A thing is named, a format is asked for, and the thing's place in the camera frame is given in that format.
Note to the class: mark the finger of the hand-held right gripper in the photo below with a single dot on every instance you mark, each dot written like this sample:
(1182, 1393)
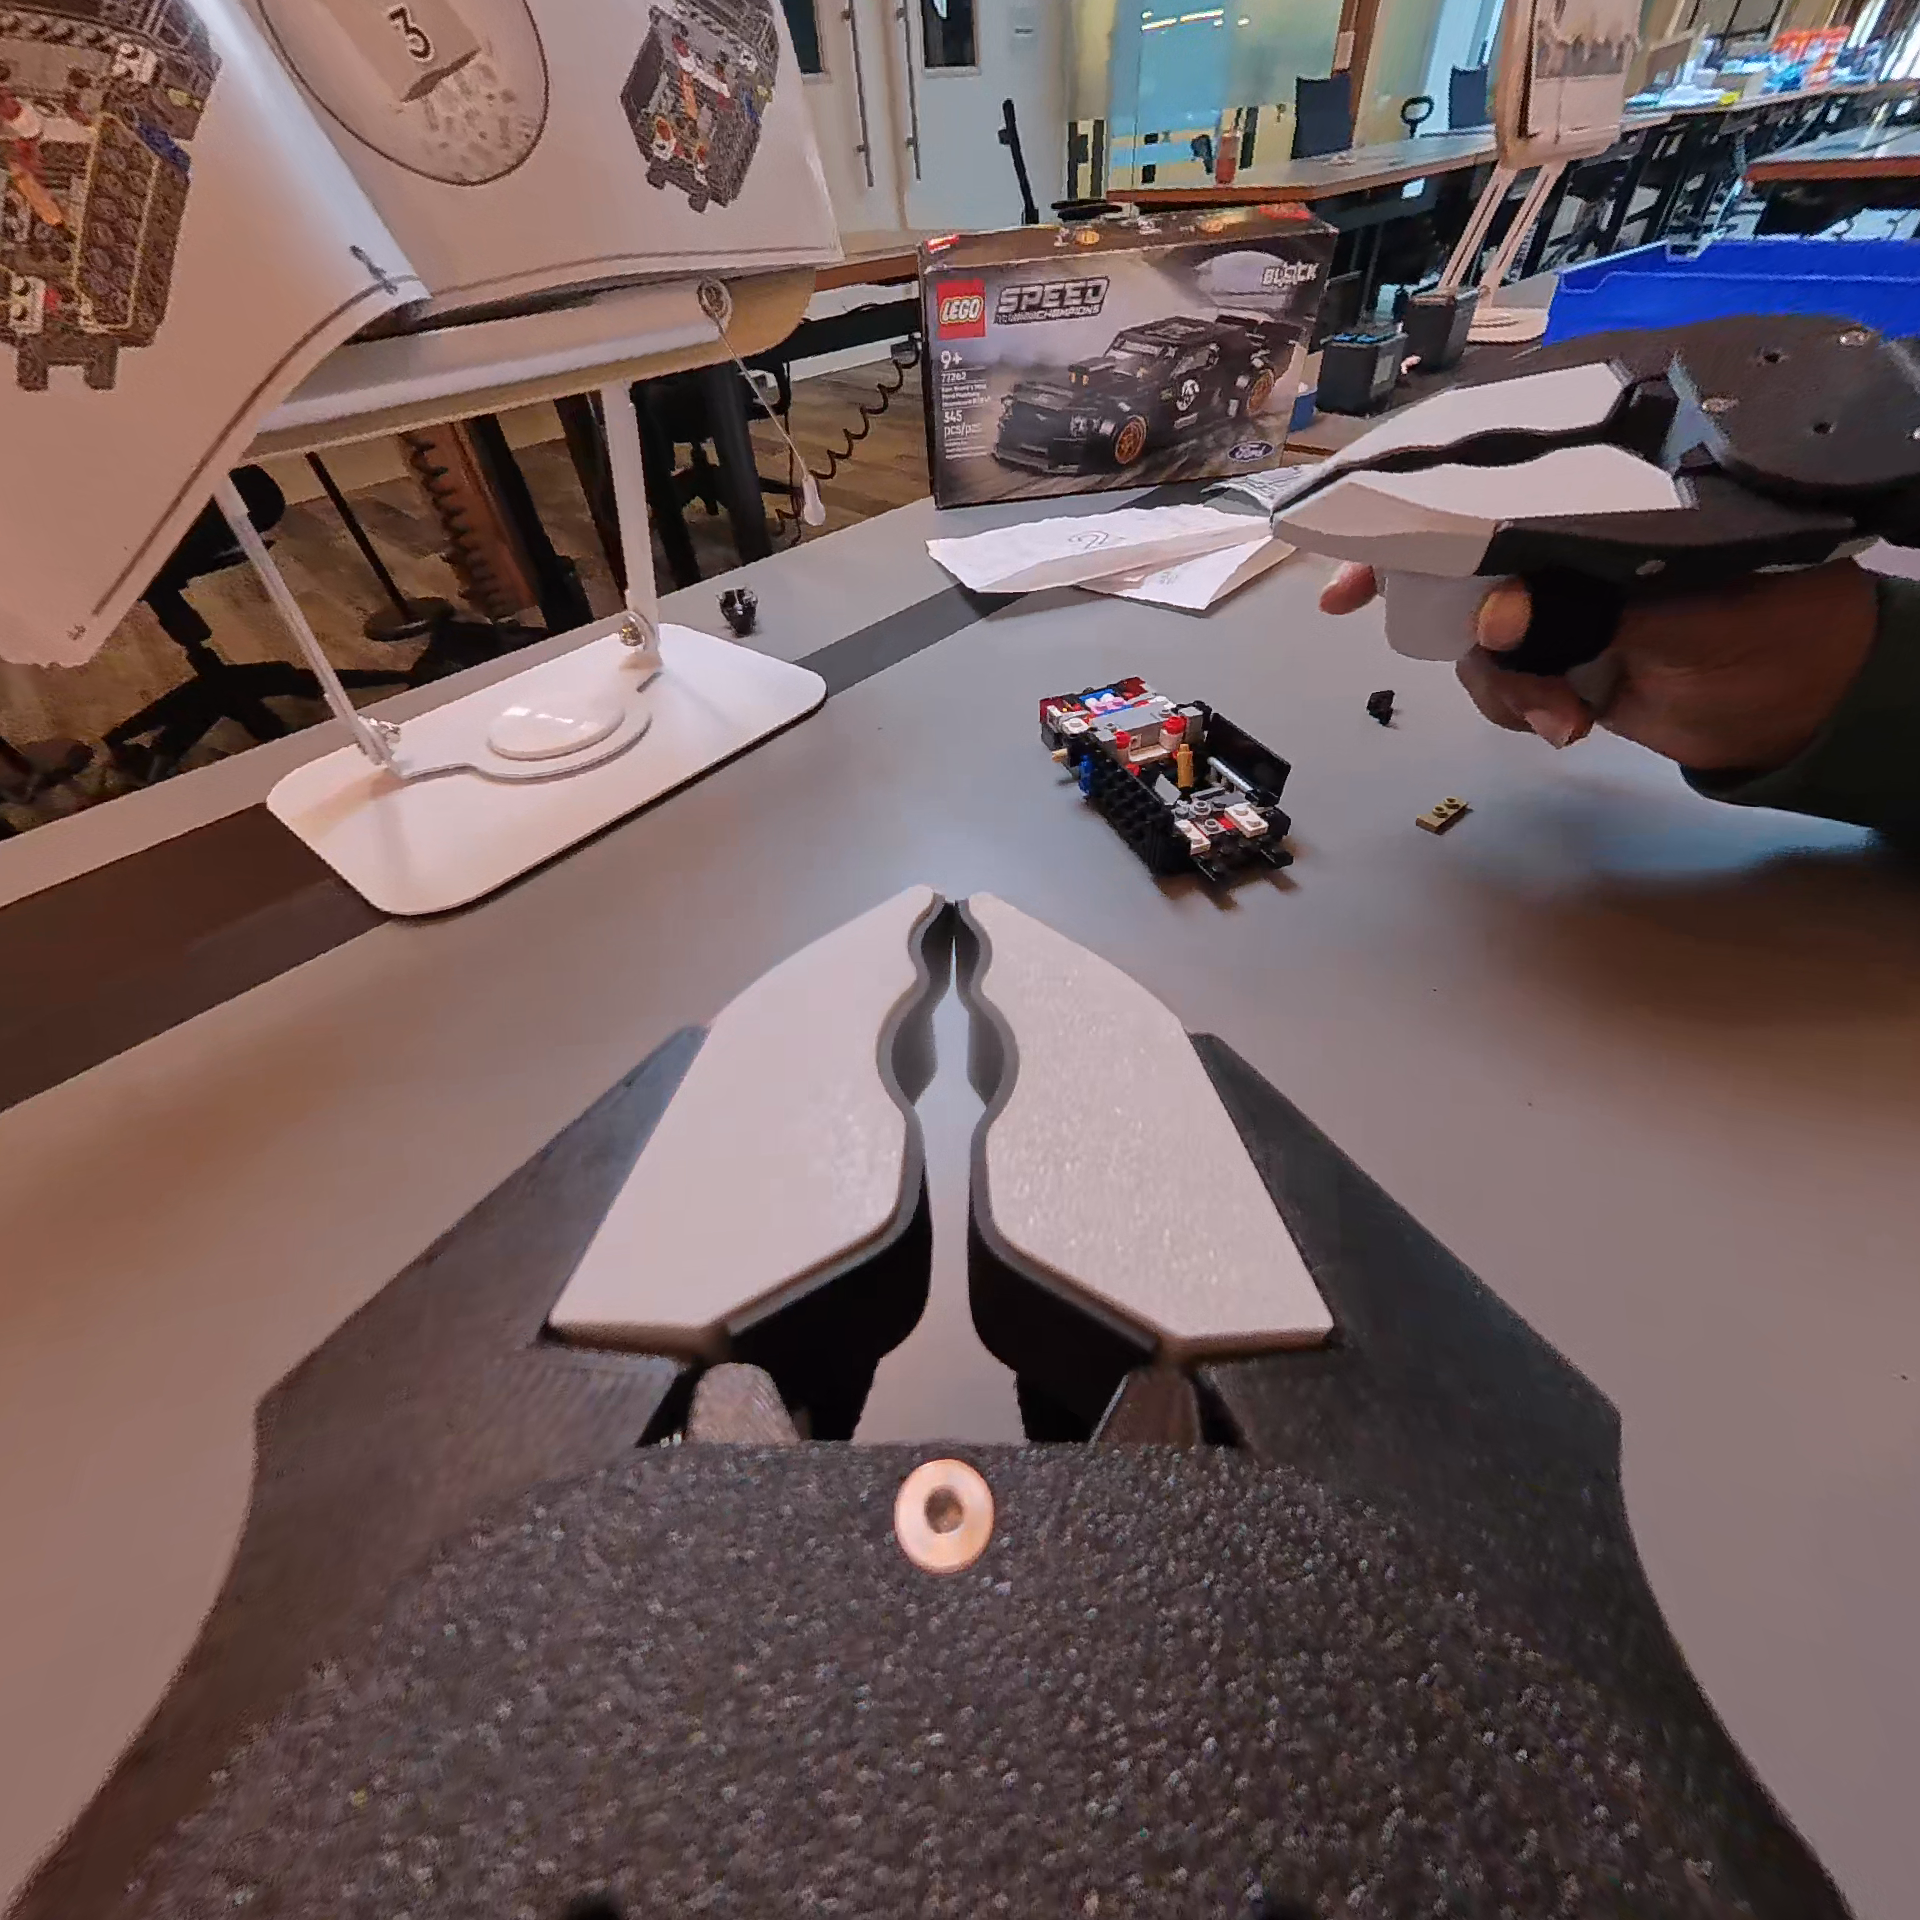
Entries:
(1502, 526)
(1472, 414)

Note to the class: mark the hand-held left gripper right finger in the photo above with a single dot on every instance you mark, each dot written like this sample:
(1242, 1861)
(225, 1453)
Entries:
(1157, 1187)

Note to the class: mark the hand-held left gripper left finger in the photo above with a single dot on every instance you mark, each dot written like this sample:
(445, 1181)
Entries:
(752, 1187)

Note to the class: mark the white paper bags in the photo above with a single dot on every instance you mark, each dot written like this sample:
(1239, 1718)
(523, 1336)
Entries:
(1097, 556)

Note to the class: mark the partly built lego car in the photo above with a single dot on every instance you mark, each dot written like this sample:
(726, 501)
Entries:
(1171, 782)

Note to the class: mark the instruction booklet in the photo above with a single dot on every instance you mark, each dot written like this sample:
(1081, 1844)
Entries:
(301, 181)

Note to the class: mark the person's right forearm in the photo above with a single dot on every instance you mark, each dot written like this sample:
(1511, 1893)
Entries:
(1846, 751)

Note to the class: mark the small black lego piece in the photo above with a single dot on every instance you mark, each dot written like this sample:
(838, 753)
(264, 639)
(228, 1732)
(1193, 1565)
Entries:
(1385, 709)

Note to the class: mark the tan flat lego plate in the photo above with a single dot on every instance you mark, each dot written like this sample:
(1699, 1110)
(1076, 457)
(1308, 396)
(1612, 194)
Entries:
(1445, 814)

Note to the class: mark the lego set box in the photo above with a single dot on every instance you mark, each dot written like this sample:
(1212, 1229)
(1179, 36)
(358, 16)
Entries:
(1127, 346)

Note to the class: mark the person's right hand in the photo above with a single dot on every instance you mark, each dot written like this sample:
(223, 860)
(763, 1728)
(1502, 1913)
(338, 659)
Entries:
(1711, 675)

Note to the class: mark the small black box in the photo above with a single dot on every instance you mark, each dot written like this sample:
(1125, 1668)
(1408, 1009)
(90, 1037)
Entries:
(1360, 366)
(1441, 325)

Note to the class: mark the blue bin with white label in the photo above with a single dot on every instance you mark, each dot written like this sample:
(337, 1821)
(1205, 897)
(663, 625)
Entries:
(1711, 286)

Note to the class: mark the printed white sheet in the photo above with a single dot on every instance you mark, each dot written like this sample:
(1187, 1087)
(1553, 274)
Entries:
(1276, 481)

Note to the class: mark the long wooden table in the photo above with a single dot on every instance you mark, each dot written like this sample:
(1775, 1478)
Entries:
(1292, 174)

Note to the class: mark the poster on wooden easel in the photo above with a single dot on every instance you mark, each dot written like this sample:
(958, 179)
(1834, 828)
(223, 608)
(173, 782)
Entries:
(1562, 121)

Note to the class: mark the white book stand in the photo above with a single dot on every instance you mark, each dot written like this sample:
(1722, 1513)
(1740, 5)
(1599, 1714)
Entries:
(541, 766)

